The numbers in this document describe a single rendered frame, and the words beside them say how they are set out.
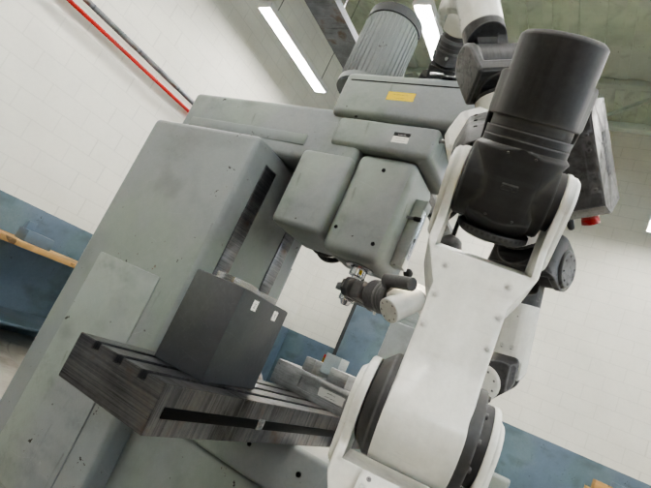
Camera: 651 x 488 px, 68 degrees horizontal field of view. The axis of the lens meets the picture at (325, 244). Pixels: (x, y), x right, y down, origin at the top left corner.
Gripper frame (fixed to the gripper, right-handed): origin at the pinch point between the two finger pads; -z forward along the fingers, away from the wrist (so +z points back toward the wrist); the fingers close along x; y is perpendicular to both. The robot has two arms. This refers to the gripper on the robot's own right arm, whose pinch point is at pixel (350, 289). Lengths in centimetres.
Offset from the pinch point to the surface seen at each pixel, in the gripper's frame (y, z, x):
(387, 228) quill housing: -18.1, 11.4, 5.1
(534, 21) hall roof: -500, -278, -330
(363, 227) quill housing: -16.4, 5.7, 8.5
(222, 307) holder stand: 20, 25, 46
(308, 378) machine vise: 27.3, -3.7, -1.3
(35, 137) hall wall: -59, -422, 87
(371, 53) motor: -76, -15, 18
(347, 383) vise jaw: 24.4, 6.0, -7.0
